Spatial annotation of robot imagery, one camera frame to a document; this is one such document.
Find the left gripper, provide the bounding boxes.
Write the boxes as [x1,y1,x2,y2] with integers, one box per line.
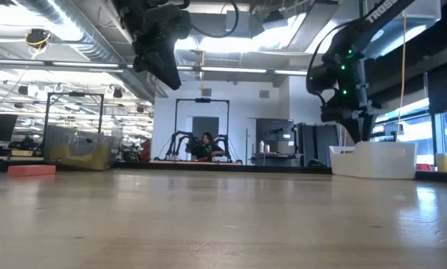
[119,0,193,90]

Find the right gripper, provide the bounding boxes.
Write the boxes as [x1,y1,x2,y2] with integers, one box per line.
[320,43,382,145]

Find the white plastic bin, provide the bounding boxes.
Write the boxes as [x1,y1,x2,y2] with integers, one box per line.
[327,141,418,180]

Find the dark folding panels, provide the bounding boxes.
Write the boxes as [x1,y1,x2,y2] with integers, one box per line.
[295,122,339,167]

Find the long ceiling light strip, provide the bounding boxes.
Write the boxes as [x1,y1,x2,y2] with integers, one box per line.
[0,58,310,78]

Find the red background object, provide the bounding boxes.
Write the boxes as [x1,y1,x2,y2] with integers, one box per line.
[141,138,152,162]

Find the black cabinet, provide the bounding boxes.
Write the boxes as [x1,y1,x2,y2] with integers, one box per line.
[256,118,296,166]

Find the pale yellow cylinder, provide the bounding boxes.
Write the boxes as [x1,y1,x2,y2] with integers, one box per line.
[435,152,447,173]

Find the background wooden table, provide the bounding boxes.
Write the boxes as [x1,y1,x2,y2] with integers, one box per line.
[150,159,243,166]

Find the grey ceiling box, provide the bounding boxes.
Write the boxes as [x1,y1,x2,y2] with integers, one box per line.
[225,10,253,38]

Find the person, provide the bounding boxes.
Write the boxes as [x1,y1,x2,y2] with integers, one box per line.
[192,132,226,161]

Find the grey translucent bin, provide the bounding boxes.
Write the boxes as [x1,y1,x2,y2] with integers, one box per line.
[43,124,117,171]

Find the black yellow ceiling reel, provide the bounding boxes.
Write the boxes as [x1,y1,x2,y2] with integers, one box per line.
[24,28,52,50]

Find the red flat rectangular block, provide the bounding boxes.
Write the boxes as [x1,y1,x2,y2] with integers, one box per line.
[7,164,57,177]

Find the black gantry frame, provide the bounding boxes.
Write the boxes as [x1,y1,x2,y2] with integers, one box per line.
[43,91,105,135]
[173,97,232,161]

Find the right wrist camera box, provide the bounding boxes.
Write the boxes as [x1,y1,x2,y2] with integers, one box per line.
[306,64,336,96]

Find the yellow hanging cord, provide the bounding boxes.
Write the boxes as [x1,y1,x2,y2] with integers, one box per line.
[394,10,408,143]

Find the black frame rail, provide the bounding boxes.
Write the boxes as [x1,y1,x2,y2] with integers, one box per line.
[416,170,447,184]
[113,161,335,175]

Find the silver ribbed air duct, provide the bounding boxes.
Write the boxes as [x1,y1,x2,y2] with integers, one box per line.
[16,0,170,102]

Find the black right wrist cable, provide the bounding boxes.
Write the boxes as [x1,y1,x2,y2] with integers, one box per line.
[306,20,359,75]

